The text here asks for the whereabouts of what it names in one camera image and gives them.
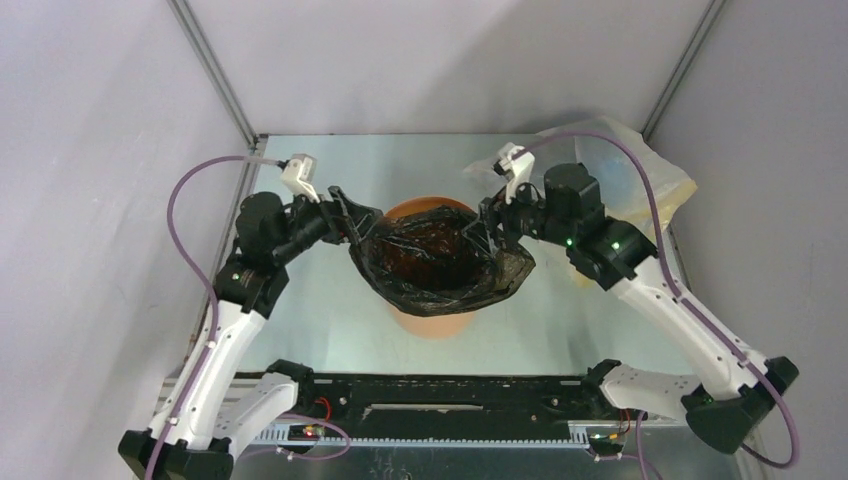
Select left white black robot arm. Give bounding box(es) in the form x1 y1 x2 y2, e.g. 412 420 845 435
118 187 383 479

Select small circuit board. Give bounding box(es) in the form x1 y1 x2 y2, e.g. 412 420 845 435
287 425 325 441
588 432 629 444

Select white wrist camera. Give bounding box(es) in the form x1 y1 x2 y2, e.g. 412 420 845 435
493 142 535 205
280 153 322 203

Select left small circuit board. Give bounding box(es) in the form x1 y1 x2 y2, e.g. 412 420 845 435
287 425 325 441

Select aluminium corner post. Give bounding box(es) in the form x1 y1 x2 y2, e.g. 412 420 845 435
166 0 259 149
641 0 729 143

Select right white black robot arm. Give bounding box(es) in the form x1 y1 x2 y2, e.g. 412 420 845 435
478 159 799 454

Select translucent yellowish plastic bag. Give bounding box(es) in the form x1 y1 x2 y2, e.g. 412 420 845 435
463 116 700 289

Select aluminium frame rail front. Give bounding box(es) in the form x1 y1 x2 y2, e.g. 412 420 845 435
148 377 757 452

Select right aluminium corner post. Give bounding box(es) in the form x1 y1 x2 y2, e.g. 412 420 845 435
641 0 729 143

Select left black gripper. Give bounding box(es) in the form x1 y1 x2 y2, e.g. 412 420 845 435
271 184 382 265

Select orange plastic trash bin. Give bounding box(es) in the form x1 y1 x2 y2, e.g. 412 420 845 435
385 196 474 339

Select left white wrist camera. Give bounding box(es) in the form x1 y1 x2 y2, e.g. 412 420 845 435
280 153 322 203

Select left aluminium corner post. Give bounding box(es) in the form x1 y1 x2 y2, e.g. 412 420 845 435
166 0 259 149

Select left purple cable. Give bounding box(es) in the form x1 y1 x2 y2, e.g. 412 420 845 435
144 156 286 480

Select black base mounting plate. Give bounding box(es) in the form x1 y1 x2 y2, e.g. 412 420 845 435
292 374 636 443

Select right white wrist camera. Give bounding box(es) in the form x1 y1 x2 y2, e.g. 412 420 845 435
493 142 535 205

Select black trash bag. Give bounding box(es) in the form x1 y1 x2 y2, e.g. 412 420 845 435
349 206 535 317

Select right small circuit board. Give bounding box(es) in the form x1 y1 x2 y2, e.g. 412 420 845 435
588 432 629 444

